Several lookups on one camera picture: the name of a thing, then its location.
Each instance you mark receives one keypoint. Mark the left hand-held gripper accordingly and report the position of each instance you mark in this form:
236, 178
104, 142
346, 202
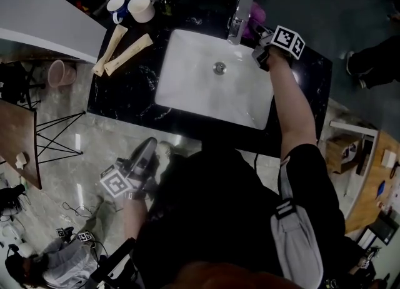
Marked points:
116, 184

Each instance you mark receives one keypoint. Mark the person's left forearm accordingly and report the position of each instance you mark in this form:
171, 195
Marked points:
134, 215

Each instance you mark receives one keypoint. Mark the green bottle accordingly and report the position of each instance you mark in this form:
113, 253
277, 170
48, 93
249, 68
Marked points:
165, 3

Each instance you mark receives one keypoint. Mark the metal wristwatch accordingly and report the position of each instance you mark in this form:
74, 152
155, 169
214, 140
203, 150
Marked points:
132, 195

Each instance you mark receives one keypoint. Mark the white sink basin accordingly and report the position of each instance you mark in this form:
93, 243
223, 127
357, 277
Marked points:
212, 87

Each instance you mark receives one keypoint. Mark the chrome faucet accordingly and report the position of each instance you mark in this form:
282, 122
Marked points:
239, 22

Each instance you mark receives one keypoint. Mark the black body-worn rig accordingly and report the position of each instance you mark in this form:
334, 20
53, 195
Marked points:
115, 259

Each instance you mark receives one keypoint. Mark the cardboard box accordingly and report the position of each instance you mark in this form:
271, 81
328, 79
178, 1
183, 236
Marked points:
339, 153

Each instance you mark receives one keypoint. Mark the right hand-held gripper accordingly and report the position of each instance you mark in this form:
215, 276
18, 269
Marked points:
287, 40

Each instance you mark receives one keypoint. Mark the person's right forearm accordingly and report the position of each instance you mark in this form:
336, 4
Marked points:
292, 103

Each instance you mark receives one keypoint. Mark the black side chair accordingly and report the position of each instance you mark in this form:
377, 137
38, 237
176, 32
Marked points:
14, 81

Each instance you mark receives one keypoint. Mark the blue flat tool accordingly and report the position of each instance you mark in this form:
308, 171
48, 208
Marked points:
380, 189

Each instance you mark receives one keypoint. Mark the crumpled white tissue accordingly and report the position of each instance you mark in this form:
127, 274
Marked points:
21, 160

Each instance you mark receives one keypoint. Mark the blue mug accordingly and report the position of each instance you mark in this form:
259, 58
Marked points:
116, 7

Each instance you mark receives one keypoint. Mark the person's black shirt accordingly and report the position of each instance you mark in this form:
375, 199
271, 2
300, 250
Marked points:
218, 212

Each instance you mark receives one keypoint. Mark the purple cloth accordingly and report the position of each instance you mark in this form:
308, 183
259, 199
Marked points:
258, 14

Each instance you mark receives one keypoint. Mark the pink waste bin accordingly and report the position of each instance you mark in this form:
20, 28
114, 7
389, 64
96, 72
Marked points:
61, 73

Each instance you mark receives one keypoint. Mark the person's dark cap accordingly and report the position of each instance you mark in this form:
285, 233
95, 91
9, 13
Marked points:
231, 276

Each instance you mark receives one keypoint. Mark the white mug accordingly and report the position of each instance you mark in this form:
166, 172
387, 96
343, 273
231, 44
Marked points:
140, 7

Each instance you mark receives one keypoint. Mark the white box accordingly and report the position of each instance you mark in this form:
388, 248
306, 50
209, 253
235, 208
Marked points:
388, 158

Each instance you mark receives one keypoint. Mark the grey shoulder bag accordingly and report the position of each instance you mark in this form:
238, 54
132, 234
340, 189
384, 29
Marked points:
293, 241

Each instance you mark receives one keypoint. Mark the light wooden table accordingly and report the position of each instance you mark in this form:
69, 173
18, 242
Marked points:
372, 187

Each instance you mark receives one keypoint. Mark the beige paper packet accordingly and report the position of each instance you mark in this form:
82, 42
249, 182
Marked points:
111, 47
129, 53

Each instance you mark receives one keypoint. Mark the black marble vanity table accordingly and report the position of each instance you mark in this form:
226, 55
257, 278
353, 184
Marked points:
125, 94

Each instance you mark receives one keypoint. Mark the person's white shoe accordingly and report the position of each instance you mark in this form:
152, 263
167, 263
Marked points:
164, 150

